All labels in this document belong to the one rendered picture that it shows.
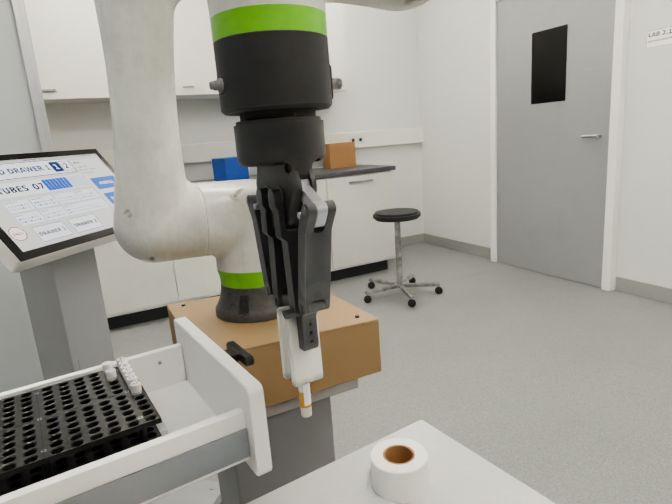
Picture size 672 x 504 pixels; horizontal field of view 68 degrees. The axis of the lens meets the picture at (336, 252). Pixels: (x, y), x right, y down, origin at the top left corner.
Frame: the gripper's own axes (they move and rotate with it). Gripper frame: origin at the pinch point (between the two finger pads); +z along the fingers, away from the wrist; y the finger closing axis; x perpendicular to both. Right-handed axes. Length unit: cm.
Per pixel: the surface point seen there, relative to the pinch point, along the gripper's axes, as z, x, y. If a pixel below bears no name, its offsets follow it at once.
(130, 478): 12.9, 15.5, 9.0
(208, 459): 14.3, 7.7, 9.3
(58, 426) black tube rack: 9.9, 20.8, 18.5
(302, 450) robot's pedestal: 39, -16, 38
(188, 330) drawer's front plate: 7.0, 3.4, 29.7
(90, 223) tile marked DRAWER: -1, 8, 110
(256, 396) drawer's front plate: 8.2, 2.1, 7.8
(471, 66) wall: -70, -320, 287
